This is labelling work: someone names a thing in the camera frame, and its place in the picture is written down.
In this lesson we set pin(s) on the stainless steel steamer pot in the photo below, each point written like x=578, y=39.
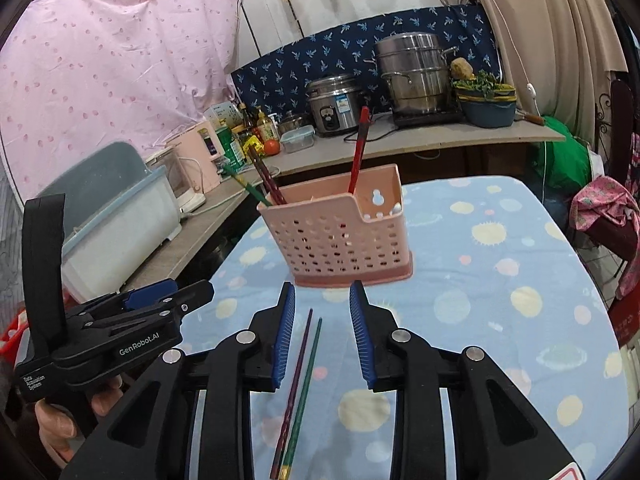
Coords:
x=415, y=67

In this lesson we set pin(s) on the pink floral curtain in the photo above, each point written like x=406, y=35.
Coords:
x=77, y=75

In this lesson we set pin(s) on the back kitchen counter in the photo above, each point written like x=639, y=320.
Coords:
x=385, y=140

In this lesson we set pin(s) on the green chopstick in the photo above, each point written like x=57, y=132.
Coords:
x=249, y=188
x=289, y=455

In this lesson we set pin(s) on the green bottle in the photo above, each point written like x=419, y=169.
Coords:
x=231, y=147

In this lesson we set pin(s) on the blue planet-print tablecloth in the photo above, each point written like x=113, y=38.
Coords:
x=490, y=269

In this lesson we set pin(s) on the navy floral backsplash cloth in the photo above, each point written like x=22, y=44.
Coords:
x=277, y=81

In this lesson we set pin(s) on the clear food storage container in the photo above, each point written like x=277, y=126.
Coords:
x=297, y=139

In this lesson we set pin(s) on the dark red chopstick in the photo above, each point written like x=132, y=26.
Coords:
x=264, y=172
x=288, y=414

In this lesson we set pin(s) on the silver rice cooker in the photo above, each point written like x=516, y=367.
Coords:
x=335, y=104

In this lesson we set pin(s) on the beige hanging curtain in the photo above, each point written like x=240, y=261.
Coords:
x=560, y=55

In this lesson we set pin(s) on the pink electric kettle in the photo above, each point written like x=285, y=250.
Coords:
x=197, y=152

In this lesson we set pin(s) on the white dish drainer box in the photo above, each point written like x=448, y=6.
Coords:
x=104, y=245

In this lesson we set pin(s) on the pink perforated utensil holder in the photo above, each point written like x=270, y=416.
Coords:
x=330, y=237

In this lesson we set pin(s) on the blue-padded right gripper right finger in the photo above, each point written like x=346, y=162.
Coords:
x=372, y=326

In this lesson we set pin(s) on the white blender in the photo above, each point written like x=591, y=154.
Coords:
x=188, y=196

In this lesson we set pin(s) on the blue basin with vegetables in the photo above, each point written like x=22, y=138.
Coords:
x=485, y=101

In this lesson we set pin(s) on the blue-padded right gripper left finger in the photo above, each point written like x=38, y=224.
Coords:
x=273, y=328

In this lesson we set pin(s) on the oil bottle yellow label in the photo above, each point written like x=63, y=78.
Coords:
x=265, y=127

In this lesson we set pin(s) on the red tomato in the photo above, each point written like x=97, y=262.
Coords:
x=271, y=147

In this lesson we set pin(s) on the grey-blue dish drainer lid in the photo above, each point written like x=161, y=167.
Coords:
x=95, y=181

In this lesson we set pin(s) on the green bag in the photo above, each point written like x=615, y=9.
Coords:
x=564, y=166

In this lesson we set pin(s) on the small lidded steel pot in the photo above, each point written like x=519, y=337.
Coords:
x=291, y=121

